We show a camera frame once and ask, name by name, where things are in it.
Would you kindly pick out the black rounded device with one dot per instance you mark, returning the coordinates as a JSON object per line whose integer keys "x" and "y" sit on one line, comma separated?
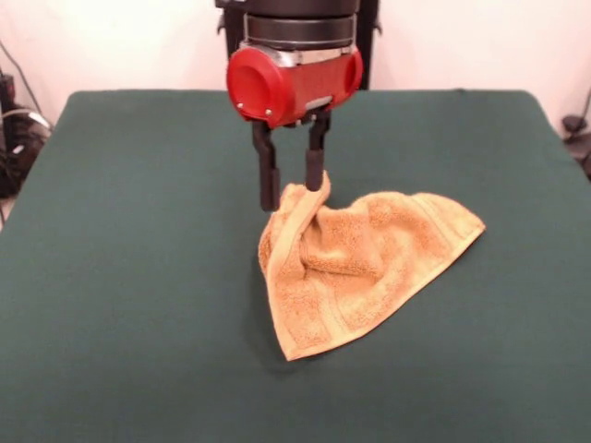
{"x": 574, "y": 124}

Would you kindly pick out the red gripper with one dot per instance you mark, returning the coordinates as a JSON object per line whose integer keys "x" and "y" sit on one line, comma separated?
{"x": 258, "y": 87}

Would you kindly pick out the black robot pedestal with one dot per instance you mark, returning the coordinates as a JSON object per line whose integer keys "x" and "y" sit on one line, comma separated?
{"x": 235, "y": 27}

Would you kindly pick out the black plug adapter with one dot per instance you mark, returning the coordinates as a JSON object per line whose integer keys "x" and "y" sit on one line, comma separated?
{"x": 7, "y": 87}

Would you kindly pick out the dark green table cloth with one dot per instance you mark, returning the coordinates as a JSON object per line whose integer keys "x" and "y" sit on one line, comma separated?
{"x": 138, "y": 277}

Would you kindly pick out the tan terry towel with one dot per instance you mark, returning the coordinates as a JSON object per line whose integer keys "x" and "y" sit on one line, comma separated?
{"x": 369, "y": 249}

